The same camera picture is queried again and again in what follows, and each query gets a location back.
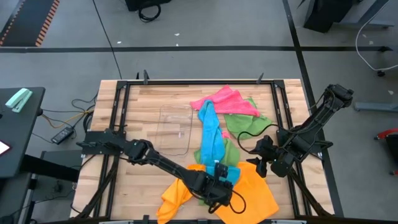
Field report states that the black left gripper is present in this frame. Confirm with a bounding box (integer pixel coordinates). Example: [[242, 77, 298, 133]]
[[198, 162, 234, 208]]

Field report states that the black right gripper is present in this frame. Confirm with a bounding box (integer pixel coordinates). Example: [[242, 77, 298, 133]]
[[247, 134, 280, 179]]

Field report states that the blue microfiber towel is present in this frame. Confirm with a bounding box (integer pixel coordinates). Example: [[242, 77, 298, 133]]
[[197, 100, 241, 185]]

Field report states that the green microfiber towel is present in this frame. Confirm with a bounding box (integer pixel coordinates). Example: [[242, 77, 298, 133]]
[[223, 97, 274, 141], [193, 138, 241, 207]]

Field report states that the orange microfiber towel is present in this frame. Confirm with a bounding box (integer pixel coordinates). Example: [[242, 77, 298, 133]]
[[155, 164, 208, 224], [214, 161, 280, 224]]

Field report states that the clear plastic bin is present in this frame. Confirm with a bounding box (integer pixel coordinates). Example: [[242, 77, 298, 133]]
[[154, 103, 194, 157]]

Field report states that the grey table foot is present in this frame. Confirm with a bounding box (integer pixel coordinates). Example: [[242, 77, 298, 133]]
[[353, 101, 398, 113]]

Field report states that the red and black chair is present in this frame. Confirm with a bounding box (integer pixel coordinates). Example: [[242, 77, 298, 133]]
[[374, 127, 398, 177]]

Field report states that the black furniture base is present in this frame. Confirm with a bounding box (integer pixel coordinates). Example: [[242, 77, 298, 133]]
[[303, 0, 396, 34]]

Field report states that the black power adapter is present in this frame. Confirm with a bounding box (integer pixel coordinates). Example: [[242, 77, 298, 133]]
[[50, 126, 75, 146]]

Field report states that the black box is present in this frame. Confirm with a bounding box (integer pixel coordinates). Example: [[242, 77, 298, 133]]
[[124, 0, 172, 12]]

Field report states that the black desk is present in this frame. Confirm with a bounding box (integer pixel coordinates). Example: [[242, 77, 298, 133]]
[[0, 86, 46, 179]]

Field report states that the mint green stapler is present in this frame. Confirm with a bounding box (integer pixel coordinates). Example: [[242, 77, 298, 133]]
[[4, 87, 34, 113]]

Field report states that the black mat with striped edge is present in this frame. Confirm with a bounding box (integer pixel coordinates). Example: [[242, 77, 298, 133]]
[[0, 0, 60, 47]]

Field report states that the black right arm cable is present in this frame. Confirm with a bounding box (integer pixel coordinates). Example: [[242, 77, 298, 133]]
[[237, 123, 282, 153]]

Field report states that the black cable bundle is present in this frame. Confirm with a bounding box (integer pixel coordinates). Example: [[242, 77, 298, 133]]
[[71, 93, 98, 135]]

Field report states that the yellow cable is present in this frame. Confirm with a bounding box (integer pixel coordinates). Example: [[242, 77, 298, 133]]
[[42, 108, 95, 129]]

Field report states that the white cable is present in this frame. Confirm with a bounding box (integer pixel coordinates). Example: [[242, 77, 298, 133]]
[[355, 0, 398, 72]]

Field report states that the long black floor cable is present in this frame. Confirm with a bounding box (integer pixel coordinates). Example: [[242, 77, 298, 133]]
[[92, 0, 123, 80]]

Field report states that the coiled black cable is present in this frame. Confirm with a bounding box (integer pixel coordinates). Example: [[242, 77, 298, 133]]
[[138, 2, 162, 23]]

